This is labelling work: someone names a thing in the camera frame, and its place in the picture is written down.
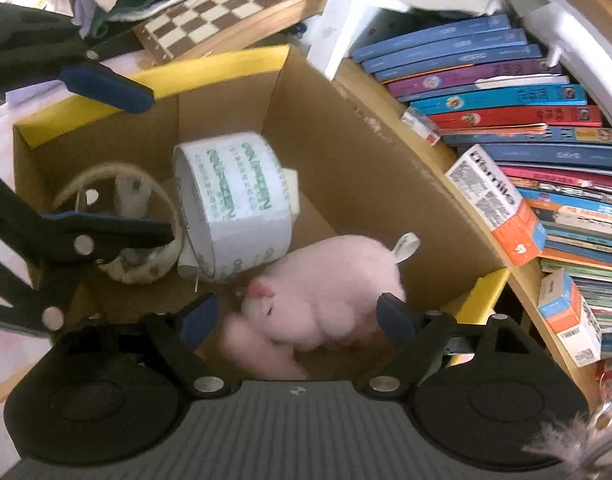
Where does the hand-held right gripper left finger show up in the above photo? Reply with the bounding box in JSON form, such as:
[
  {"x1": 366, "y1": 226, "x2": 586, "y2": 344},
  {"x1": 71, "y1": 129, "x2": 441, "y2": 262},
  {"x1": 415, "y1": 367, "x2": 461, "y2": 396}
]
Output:
[{"x1": 50, "y1": 292, "x2": 237, "y2": 395}]

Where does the row of colourful books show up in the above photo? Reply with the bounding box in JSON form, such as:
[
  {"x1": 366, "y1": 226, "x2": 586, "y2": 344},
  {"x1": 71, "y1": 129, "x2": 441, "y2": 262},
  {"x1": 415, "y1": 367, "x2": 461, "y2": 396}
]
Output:
[{"x1": 350, "y1": 14, "x2": 612, "y2": 356}]

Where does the white wooden bookshelf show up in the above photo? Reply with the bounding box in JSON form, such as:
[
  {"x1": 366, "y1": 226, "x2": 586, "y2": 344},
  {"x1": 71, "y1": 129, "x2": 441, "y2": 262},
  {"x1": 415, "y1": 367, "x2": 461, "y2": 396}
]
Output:
[{"x1": 306, "y1": 0, "x2": 612, "y2": 398}]

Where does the fluffy lilac sleeve cuff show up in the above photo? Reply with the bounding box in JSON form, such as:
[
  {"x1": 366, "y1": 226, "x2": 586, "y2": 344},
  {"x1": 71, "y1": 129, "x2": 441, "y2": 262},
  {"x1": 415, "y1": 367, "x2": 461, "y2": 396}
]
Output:
[{"x1": 521, "y1": 400, "x2": 612, "y2": 480}]

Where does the yellow cardboard box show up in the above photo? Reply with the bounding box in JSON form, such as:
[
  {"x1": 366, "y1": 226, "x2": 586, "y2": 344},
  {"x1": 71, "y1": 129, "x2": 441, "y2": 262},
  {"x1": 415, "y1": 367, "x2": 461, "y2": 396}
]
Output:
[{"x1": 13, "y1": 44, "x2": 513, "y2": 382}]

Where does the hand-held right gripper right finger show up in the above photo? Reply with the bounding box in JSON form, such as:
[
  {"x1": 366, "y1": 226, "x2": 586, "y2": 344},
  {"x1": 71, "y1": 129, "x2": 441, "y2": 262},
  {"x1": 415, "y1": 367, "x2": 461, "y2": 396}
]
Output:
[{"x1": 362, "y1": 292, "x2": 562, "y2": 395}]

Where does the white green-printed tape roll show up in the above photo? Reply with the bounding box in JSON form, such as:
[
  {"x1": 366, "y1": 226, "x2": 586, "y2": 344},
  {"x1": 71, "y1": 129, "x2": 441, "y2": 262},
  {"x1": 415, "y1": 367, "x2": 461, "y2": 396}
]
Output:
[{"x1": 173, "y1": 131, "x2": 293, "y2": 281}]

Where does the pink plush pig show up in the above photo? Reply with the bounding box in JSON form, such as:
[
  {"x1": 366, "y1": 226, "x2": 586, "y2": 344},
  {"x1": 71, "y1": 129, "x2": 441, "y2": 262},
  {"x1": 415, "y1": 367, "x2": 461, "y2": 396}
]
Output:
[{"x1": 223, "y1": 234, "x2": 409, "y2": 381}]

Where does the wooden chessboard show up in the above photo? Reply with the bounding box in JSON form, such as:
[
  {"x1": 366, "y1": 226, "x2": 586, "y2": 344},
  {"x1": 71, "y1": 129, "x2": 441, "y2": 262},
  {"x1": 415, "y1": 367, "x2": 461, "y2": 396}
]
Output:
[{"x1": 132, "y1": 0, "x2": 339, "y2": 64}]

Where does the orange white medicine box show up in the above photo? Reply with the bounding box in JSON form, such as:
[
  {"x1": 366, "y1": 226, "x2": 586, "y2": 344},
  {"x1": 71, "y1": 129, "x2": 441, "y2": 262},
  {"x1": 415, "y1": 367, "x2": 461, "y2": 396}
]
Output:
[
  {"x1": 445, "y1": 143, "x2": 546, "y2": 267},
  {"x1": 537, "y1": 268, "x2": 603, "y2": 367}
]

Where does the desktop with pink printed mat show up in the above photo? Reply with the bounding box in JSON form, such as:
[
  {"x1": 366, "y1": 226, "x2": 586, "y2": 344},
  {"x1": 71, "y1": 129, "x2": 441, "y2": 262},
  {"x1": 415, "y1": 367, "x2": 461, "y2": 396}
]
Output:
[{"x1": 0, "y1": 50, "x2": 157, "y2": 411}]

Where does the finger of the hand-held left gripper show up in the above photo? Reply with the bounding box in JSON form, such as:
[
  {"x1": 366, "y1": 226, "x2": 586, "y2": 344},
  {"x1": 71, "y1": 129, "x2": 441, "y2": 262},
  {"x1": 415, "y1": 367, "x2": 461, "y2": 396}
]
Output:
[
  {"x1": 0, "y1": 165, "x2": 175, "y2": 334},
  {"x1": 0, "y1": 2, "x2": 155, "y2": 114}
]

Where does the white charger block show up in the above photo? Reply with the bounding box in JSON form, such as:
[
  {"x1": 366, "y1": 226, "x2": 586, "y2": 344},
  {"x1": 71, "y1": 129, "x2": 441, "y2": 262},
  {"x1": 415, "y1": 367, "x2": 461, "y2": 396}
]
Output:
[{"x1": 280, "y1": 167, "x2": 302, "y2": 222}]

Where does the white wristwatch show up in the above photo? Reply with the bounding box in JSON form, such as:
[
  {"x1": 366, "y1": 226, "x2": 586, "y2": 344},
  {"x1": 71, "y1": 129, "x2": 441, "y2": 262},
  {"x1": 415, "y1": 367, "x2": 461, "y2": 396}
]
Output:
[{"x1": 53, "y1": 161, "x2": 187, "y2": 286}]

